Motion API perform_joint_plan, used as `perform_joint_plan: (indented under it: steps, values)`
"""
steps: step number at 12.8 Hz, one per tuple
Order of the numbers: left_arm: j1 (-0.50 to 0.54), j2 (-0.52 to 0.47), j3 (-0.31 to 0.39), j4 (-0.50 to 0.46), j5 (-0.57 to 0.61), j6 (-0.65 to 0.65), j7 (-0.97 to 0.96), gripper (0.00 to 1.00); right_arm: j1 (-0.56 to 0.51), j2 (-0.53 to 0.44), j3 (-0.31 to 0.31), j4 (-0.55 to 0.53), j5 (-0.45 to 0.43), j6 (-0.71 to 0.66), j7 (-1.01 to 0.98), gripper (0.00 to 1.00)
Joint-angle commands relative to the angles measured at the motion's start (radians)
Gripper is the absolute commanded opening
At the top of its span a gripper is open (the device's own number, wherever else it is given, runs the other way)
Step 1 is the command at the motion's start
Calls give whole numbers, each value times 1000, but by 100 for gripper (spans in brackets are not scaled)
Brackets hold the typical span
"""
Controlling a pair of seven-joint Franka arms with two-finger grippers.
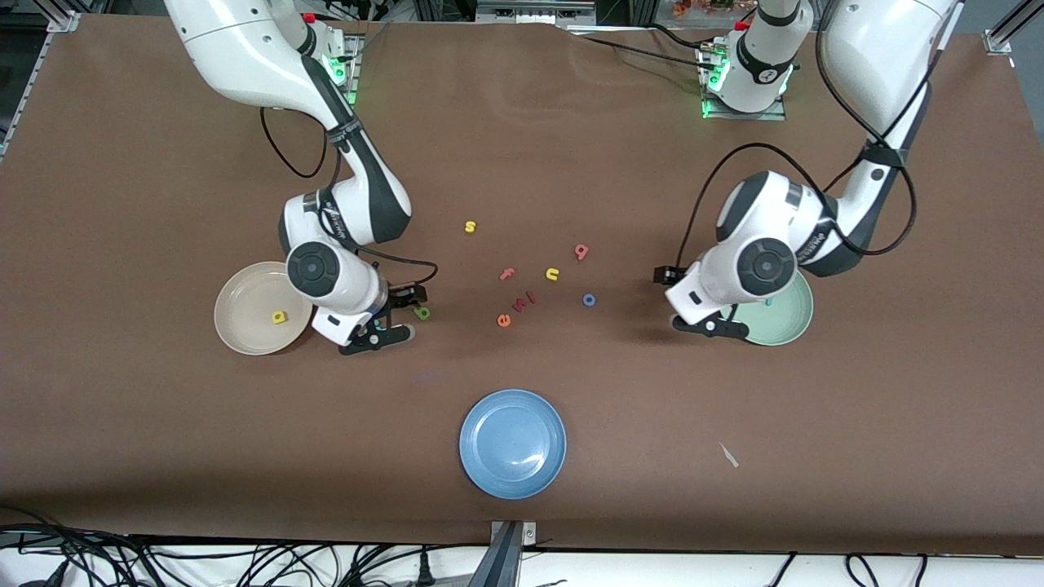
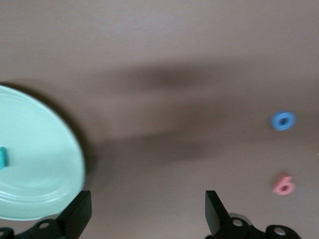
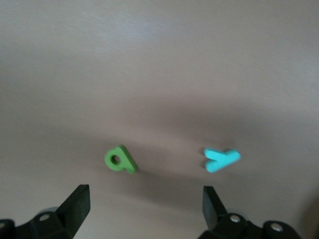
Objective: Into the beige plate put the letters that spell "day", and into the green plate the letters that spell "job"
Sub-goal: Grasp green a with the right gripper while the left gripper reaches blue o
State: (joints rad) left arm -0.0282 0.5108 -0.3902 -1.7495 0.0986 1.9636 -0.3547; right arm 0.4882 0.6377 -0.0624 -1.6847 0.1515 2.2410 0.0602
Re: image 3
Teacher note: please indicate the brown table mat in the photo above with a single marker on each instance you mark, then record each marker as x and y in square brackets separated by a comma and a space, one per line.
[159, 62]

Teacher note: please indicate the green letter b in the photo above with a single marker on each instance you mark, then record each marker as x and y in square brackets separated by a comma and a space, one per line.
[124, 161]

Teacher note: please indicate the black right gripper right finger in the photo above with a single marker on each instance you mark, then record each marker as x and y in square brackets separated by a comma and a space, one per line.
[211, 206]

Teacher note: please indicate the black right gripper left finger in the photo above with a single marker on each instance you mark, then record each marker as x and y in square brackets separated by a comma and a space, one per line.
[77, 204]

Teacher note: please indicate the teal letter y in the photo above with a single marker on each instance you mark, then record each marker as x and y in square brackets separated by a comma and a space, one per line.
[221, 160]

